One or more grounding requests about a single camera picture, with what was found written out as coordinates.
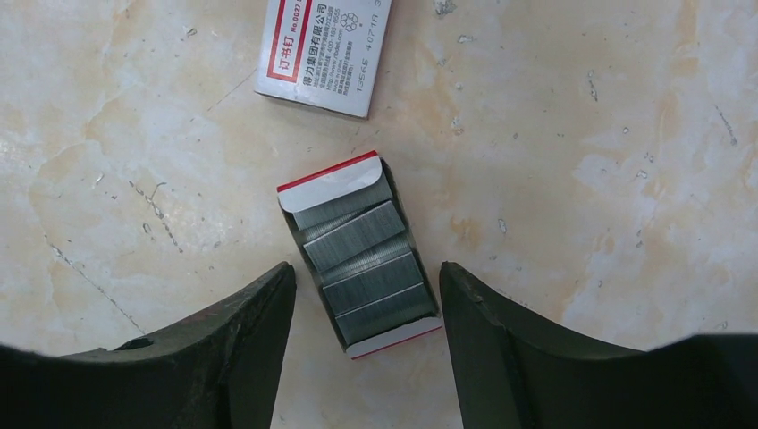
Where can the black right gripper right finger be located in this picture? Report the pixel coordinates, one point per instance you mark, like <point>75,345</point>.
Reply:
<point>514,368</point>

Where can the tray of staple strips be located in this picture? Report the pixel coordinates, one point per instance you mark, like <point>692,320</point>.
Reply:
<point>349,226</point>

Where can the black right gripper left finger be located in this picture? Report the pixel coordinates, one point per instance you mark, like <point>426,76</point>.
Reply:
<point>217,368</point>

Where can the red white staple box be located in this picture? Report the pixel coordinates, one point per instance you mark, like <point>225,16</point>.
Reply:
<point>323,53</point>

